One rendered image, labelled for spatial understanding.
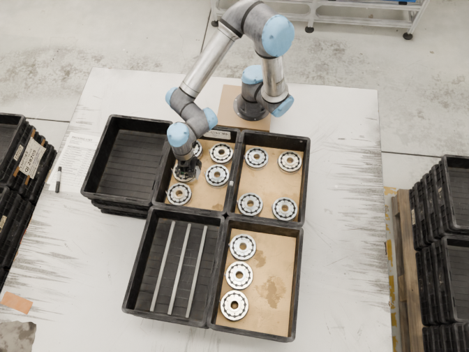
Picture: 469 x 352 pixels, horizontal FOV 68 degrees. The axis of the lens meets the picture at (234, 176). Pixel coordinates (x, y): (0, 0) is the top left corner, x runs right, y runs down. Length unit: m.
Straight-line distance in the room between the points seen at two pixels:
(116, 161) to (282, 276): 0.88
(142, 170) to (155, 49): 1.82
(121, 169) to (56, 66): 1.95
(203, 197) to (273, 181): 0.31
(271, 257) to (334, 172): 0.56
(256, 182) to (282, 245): 0.29
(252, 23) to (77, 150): 1.12
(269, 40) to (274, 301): 0.91
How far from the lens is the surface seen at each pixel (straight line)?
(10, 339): 1.76
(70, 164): 1.91
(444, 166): 2.08
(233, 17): 1.28
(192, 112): 1.28
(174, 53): 3.21
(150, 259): 1.46
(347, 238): 1.62
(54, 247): 1.77
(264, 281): 1.39
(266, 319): 1.38
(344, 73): 3.08
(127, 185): 1.60
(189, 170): 1.39
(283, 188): 1.51
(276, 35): 1.19
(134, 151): 1.67
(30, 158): 2.43
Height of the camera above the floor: 2.20
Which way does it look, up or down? 64 degrees down
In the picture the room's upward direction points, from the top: 4 degrees counter-clockwise
